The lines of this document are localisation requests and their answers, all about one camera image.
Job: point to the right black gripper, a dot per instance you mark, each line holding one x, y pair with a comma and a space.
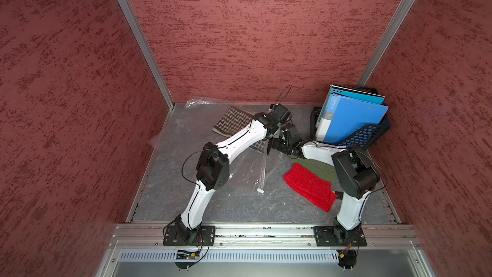
276, 145

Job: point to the houndstooth black white scarf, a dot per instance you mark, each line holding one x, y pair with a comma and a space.
240, 128

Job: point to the olive green knit scarf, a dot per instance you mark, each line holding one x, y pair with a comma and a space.
322, 170

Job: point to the red knit scarf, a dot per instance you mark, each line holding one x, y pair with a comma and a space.
311, 187

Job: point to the clear plastic vacuum bag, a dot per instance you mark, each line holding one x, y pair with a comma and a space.
190, 128

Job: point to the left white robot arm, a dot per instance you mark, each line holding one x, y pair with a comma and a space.
213, 170

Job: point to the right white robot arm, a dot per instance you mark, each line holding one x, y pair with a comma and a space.
356, 173

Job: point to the blue folder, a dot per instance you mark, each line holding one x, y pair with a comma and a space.
342, 116

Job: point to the teal notebook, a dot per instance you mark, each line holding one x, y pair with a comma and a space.
367, 95

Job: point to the black mesh file basket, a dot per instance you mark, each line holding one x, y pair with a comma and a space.
364, 137

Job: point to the yellow black handled screwdriver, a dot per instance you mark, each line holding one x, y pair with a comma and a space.
338, 195

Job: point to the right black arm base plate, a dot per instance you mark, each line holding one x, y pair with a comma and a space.
337, 236

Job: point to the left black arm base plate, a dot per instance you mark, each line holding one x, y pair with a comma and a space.
202, 236

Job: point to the aluminium front rail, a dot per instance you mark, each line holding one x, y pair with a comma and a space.
267, 236

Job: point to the right aluminium corner post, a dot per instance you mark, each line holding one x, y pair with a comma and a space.
391, 30

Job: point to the aluminium corner post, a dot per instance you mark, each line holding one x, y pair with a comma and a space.
145, 48
391, 30

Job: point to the left aluminium corner post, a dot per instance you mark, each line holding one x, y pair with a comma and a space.
145, 48

